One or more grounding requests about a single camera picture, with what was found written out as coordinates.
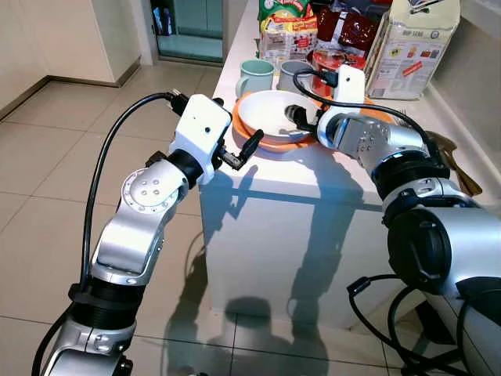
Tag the white bowl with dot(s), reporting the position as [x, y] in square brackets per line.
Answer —
[262, 113]

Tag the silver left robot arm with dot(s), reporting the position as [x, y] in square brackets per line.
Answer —
[133, 235]

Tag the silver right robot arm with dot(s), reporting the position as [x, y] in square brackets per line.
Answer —
[438, 235]

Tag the orange plate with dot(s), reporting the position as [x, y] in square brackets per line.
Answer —
[250, 141]

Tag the grey mug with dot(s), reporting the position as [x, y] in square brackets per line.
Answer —
[291, 74]

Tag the green mug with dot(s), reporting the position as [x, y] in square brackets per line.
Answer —
[254, 80]

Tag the red cup noodle bowl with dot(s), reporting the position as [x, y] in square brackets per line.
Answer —
[333, 59]

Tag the green and white noodle pack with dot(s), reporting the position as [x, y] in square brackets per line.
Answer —
[286, 35]

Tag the white table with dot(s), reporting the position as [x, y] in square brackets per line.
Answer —
[290, 235]

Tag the dark red noodle pack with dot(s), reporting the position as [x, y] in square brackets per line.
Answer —
[352, 31]

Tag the large cream cracker tin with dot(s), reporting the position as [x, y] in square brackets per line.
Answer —
[411, 55]

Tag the glass door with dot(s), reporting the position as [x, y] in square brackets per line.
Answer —
[196, 27]

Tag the dark bottles by door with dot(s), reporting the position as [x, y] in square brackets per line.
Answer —
[163, 21]

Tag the brown spoon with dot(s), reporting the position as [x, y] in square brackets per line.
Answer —
[462, 168]

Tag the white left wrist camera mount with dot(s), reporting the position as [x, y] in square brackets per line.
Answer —
[200, 129]

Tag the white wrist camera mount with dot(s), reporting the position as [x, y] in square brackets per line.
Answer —
[200, 129]
[351, 84]

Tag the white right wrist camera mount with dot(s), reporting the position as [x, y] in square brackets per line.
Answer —
[351, 84]

